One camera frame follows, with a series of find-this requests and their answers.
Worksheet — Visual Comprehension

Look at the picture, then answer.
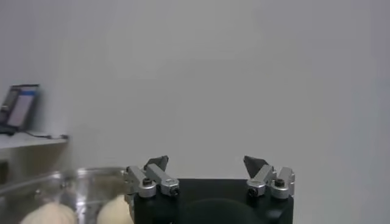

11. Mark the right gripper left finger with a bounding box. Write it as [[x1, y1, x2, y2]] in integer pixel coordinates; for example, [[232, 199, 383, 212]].
[[123, 155, 181, 200]]

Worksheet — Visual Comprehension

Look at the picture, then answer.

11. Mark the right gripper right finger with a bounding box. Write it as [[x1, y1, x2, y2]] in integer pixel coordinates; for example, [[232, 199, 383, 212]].
[[243, 155, 296, 201]]

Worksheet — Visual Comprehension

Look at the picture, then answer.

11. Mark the white steamed baozi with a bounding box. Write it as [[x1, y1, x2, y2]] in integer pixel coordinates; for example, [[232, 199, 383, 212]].
[[19, 202, 77, 224], [96, 194, 135, 224]]

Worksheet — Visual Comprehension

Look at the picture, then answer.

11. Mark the stainless steel steamer basket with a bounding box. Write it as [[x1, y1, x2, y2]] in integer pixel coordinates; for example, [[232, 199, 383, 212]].
[[0, 166, 135, 224]]

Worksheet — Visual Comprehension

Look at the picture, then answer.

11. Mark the white side table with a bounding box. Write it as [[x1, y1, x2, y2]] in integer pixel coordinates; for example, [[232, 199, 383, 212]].
[[0, 132, 69, 153]]

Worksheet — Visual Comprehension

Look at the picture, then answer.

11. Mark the open laptop computer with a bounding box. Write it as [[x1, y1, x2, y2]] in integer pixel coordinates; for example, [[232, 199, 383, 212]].
[[0, 84, 40, 136]]

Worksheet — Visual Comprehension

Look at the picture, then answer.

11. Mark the black laptop cable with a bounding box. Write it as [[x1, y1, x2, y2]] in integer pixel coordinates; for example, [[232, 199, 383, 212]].
[[23, 130, 62, 140]]

